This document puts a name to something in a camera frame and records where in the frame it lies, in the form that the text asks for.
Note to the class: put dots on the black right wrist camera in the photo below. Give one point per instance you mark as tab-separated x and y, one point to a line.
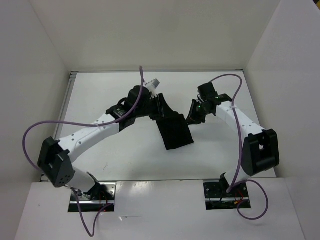
207	91

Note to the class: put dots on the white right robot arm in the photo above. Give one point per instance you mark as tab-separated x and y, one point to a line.
258	147

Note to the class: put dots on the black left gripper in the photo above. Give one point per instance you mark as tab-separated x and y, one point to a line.
164	110

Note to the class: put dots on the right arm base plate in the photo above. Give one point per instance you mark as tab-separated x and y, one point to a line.
216	197

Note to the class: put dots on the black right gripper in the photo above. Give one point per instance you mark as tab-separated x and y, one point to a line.
191	115

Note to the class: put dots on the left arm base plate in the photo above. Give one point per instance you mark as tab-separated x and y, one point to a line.
104	199

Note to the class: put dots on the black skirt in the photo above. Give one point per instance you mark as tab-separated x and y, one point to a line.
175	132

